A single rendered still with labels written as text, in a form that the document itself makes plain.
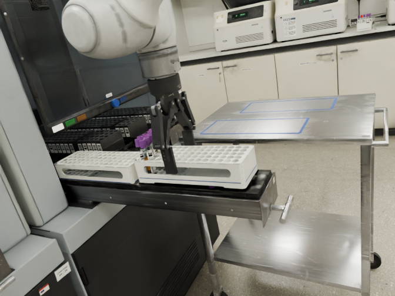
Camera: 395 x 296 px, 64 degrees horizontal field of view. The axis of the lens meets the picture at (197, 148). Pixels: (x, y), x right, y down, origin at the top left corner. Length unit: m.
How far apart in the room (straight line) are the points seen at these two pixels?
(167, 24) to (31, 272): 0.65
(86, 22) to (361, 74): 2.63
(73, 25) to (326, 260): 1.14
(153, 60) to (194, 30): 3.27
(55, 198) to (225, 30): 2.46
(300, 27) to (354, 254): 2.06
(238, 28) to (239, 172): 2.48
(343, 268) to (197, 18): 3.21
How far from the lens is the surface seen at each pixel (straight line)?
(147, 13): 0.56
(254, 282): 1.65
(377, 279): 1.70
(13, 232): 0.96
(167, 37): 0.70
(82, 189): 0.99
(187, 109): 0.81
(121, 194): 0.89
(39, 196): 0.98
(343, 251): 1.38
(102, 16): 0.53
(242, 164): 0.68
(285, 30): 2.98
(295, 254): 1.36
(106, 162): 0.92
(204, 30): 3.91
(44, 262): 0.92
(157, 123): 0.71
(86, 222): 0.98
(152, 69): 0.71
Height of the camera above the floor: 1.17
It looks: 21 degrees down
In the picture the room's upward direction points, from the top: 12 degrees counter-clockwise
